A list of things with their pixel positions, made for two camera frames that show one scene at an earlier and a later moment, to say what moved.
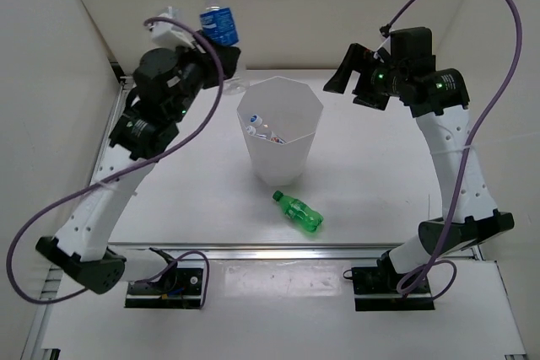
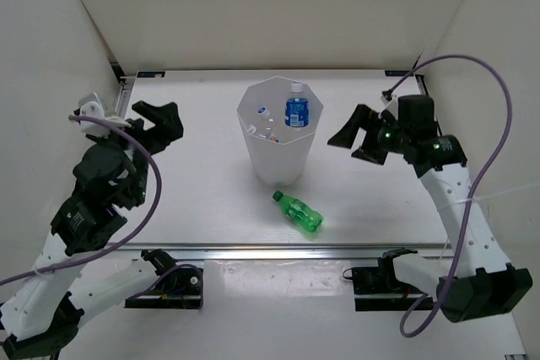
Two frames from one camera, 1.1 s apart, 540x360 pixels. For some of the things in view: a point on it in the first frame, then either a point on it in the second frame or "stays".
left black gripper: (207, 61) -> (169, 126)
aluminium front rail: (252, 250) stays
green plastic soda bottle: (297, 212) stays
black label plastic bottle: (256, 120) -> (263, 112)
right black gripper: (361, 61) -> (362, 118)
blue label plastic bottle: (218, 27) -> (296, 110)
